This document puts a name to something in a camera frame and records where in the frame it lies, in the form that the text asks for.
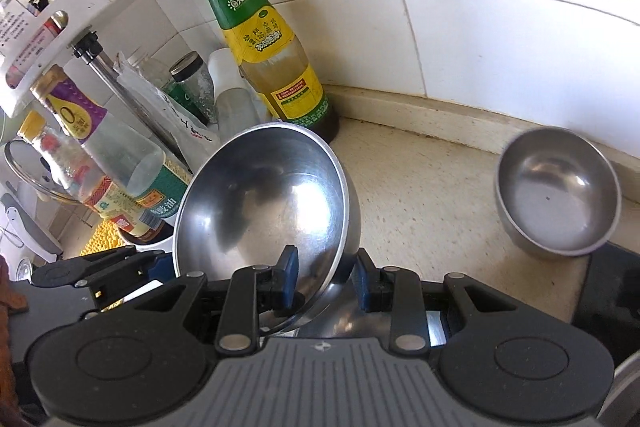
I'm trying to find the large steel bowl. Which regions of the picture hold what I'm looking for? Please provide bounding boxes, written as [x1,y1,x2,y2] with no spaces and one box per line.
[172,122,361,335]

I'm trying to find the yellow chenille mat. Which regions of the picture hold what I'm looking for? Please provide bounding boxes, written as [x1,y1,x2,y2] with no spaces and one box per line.
[79,220,125,257]

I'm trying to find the yellow cap vinegar bottle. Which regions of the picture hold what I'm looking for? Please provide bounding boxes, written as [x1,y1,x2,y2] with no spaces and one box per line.
[17,109,170,244]

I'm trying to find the glass pot lid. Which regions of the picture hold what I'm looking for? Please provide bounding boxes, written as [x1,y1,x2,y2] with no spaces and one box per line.
[2,139,78,205]

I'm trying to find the purple label sauce bottle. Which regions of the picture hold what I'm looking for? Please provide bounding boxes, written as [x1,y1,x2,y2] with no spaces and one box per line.
[30,65,192,223]

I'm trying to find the clear plastic bottle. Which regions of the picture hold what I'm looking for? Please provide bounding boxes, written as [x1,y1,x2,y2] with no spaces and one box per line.
[207,48,262,142]

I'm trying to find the black gas stove top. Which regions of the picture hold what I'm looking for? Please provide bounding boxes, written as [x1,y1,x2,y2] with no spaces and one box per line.
[572,243,639,365]

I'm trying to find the green yellow label oil bottle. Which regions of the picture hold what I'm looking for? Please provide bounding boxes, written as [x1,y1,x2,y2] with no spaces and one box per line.
[208,0,340,142]

